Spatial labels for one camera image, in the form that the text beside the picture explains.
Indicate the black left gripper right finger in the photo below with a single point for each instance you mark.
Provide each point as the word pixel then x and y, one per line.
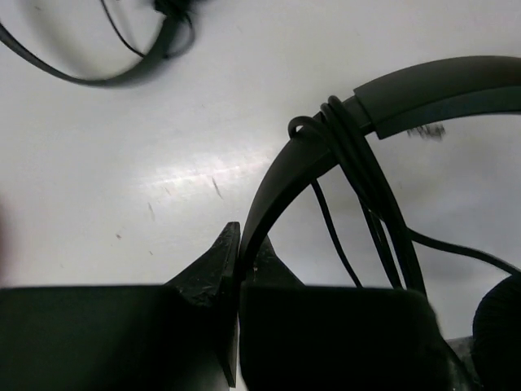
pixel 299 337

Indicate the black thin-band headphones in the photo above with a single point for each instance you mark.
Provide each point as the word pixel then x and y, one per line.
pixel 176 14

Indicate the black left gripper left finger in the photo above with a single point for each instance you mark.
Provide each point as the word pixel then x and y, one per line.
pixel 179 335

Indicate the black wired headphones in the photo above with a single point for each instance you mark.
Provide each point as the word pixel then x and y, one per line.
pixel 413 100

